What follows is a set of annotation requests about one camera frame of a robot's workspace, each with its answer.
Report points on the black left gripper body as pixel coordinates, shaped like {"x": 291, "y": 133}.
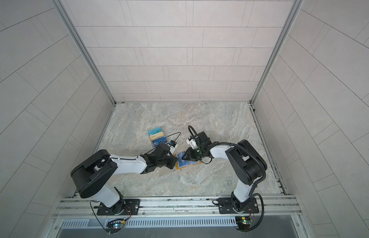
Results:
{"x": 167, "y": 162}

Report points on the left corner metal post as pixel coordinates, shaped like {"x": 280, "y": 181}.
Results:
{"x": 81, "y": 47}

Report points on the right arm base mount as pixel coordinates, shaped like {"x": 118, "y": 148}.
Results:
{"x": 228, "y": 205}

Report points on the teal card in stand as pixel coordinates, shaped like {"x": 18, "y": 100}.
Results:
{"x": 154, "y": 131}

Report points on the yellow leather card holder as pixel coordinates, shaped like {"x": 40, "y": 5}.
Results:
{"x": 191, "y": 163}

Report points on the blue card in stand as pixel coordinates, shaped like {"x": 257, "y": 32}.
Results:
{"x": 158, "y": 141}

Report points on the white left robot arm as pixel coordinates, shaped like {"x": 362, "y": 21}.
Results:
{"x": 91, "y": 176}

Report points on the corner metal post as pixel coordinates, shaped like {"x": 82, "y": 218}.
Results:
{"x": 81, "y": 47}
{"x": 281, "y": 39}

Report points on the beige card in stand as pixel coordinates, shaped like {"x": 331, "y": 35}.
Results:
{"x": 156, "y": 136}

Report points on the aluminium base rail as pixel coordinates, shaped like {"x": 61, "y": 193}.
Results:
{"x": 182, "y": 206}

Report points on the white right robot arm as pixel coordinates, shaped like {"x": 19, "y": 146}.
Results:
{"x": 247, "y": 163}

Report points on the right green circuit board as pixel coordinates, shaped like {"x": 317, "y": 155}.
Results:
{"x": 243, "y": 223}

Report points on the perforated vent strip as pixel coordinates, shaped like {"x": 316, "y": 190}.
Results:
{"x": 157, "y": 222}

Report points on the green circuit board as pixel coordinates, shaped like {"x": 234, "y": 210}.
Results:
{"x": 243, "y": 223}
{"x": 116, "y": 224}

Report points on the right corner metal post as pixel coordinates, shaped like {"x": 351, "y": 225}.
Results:
{"x": 281, "y": 39}

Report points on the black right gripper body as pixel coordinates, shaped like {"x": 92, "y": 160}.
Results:
{"x": 196, "y": 154}

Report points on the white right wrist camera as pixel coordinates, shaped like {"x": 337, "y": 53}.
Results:
{"x": 192, "y": 142}

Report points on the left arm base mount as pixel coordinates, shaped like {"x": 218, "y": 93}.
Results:
{"x": 123, "y": 207}

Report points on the left green circuit board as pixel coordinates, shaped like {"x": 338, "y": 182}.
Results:
{"x": 116, "y": 224}

